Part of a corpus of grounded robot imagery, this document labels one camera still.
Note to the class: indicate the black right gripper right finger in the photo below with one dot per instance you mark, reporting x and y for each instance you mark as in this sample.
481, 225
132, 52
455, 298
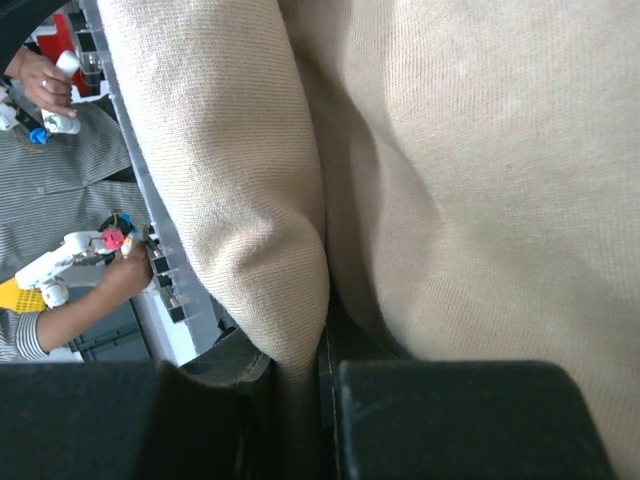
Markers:
409, 419

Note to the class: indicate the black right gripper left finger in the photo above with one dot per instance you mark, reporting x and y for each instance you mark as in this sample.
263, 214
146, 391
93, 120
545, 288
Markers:
208, 419

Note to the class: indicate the beige t shirt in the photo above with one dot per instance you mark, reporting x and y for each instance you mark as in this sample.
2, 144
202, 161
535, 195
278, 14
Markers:
464, 174

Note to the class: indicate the operator right hand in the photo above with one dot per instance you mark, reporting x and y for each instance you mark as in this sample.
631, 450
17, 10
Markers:
127, 275

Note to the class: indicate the operator left hand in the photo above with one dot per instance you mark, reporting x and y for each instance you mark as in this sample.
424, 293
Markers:
46, 85

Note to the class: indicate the grey striped operator shirt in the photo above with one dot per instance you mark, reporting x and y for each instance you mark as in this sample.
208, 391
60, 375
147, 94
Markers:
48, 191

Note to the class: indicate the white leader arm handle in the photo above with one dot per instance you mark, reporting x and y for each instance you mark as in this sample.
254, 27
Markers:
45, 274

